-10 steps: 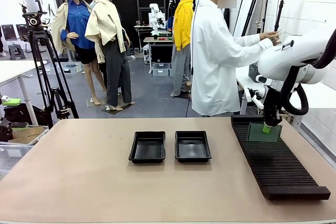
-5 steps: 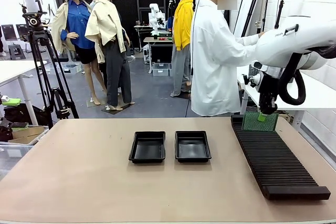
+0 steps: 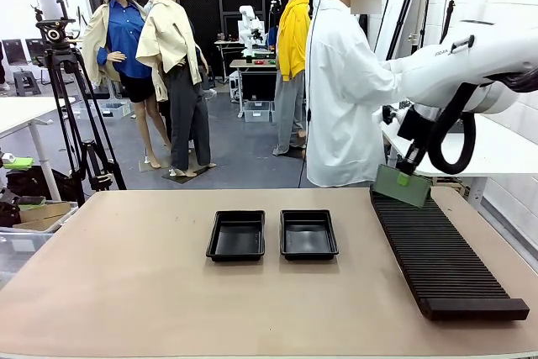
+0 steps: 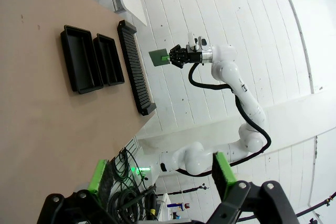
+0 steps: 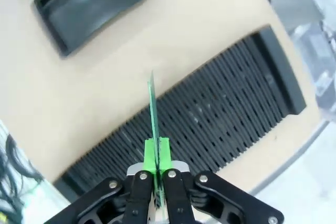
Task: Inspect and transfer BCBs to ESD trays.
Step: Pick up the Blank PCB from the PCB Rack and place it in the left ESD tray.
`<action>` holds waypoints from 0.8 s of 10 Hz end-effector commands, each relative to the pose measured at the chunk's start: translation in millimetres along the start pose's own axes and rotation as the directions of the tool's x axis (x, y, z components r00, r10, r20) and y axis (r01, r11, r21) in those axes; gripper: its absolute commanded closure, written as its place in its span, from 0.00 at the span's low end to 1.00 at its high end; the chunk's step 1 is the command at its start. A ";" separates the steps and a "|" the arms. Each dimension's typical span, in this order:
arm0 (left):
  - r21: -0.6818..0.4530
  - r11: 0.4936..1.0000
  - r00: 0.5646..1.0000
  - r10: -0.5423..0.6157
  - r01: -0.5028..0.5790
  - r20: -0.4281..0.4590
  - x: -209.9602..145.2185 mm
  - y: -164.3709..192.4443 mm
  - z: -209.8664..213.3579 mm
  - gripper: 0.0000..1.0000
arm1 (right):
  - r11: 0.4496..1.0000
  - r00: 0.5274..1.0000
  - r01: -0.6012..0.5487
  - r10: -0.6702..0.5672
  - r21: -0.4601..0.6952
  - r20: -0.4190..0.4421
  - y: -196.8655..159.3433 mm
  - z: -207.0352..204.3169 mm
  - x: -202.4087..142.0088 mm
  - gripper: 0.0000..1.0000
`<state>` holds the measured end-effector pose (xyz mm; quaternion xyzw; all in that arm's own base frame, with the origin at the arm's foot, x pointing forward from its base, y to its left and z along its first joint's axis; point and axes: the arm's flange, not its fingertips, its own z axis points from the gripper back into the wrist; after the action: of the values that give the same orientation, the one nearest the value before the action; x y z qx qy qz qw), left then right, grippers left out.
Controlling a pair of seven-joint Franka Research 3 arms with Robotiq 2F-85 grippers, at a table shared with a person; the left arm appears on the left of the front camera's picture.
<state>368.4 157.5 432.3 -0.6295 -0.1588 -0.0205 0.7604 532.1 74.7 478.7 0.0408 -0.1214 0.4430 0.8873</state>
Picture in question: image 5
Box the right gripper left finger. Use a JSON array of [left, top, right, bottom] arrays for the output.
[[43, 138, 158, 224]]

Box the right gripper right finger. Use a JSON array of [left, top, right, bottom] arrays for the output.
[[158, 137, 286, 224]]

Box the green printed circuit board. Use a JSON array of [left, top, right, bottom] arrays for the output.
[[146, 70, 169, 221]]

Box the black slotted PCB rack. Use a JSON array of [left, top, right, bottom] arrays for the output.
[[54, 24, 308, 196]]

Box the black ESD tray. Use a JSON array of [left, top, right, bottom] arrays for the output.
[[33, 0, 157, 57]]

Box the black floor cable bundle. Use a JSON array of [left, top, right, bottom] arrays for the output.
[[0, 133, 44, 209]]

